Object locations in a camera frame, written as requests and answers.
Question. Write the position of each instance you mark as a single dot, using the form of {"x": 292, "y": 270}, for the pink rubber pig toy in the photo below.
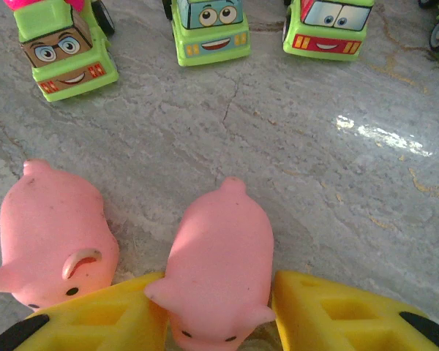
{"x": 219, "y": 256}
{"x": 51, "y": 226}

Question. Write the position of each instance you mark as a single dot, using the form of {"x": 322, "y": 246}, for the orange tank truck red face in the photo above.
{"x": 329, "y": 33}

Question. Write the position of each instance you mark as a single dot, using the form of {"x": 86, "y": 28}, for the orange tank truck blue face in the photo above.
{"x": 210, "y": 33}

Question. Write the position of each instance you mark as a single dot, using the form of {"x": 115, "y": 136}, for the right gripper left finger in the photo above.
{"x": 106, "y": 321}

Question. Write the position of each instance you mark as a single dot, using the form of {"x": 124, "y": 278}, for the green toy truck pink tank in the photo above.
{"x": 62, "y": 55}

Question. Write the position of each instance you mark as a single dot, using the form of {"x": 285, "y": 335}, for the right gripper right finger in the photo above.
{"x": 344, "y": 318}

